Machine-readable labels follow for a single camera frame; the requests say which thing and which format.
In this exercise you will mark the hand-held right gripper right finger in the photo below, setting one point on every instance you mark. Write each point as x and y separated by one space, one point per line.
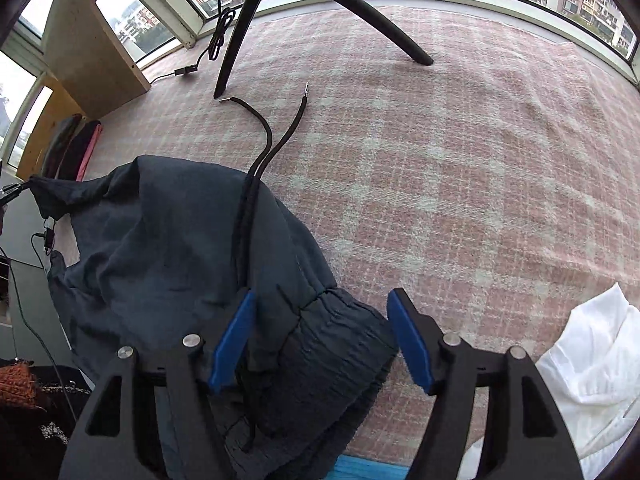
410 340

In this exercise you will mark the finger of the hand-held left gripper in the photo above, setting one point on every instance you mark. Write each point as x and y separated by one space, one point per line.
12 192

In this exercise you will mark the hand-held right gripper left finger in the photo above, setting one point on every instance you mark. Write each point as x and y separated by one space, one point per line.
232 340

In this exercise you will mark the dark grey pants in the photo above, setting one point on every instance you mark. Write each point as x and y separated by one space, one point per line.
165 260

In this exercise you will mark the black power adapter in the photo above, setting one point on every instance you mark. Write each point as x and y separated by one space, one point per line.
48 240

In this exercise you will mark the pine wood panel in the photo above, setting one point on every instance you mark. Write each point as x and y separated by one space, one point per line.
47 130

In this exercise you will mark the black folded garment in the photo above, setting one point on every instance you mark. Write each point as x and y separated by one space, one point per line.
80 152

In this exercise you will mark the pink folded garment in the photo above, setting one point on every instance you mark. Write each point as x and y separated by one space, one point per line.
92 150

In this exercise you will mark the blue garment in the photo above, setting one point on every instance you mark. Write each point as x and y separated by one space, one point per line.
370 470

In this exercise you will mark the light wooden board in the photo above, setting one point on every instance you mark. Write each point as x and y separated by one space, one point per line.
95 60

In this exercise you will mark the white garment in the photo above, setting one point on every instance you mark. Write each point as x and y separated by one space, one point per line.
590 360

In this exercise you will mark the pink plaid blanket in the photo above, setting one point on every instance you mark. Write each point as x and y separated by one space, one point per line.
450 160

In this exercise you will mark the white window frame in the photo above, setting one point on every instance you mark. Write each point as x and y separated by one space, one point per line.
187 30

